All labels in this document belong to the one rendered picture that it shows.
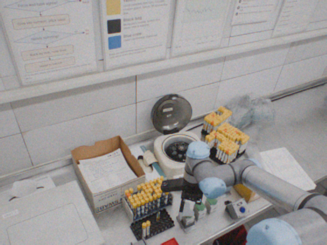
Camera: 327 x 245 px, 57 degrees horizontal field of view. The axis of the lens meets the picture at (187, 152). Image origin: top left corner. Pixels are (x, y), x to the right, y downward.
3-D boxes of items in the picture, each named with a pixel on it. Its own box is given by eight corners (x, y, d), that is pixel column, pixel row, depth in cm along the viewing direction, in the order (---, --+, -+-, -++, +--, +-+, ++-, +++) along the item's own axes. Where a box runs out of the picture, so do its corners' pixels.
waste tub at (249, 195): (247, 204, 145) (253, 192, 138) (230, 185, 152) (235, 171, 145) (267, 194, 151) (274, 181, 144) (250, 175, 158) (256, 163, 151)
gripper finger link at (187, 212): (191, 226, 117) (195, 205, 115) (176, 223, 118) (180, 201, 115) (191, 223, 120) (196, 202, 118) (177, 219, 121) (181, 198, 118)
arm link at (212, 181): (239, 179, 94) (223, 155, 101) (207, 188, 90) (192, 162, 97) (234, 195, 99) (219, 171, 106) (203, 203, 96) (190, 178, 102)
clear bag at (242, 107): (233, 136, 179) (241, 111, 166) (211, 121, 186) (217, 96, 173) (257, 119, 194) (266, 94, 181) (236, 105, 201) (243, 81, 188)
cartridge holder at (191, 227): (185, 234, 130) (187, 230, 127) (176, 217, 135) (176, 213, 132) (196, 229, 132) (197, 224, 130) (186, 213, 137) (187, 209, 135)
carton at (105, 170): (95, 216, 131) (91, 195, 120) (73, 171, 146) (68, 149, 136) (146, 195, 142) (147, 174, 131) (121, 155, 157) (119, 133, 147)
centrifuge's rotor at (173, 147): (171, 171, 147) (173, 161, 142) (160, 149, 156) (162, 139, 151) (200, 164, 152) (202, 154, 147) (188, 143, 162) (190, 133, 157)
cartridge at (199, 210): (197, 220, 135) (199, 212, 131) (191, 212, 138) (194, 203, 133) (204, 216, 137) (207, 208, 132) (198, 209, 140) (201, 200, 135)
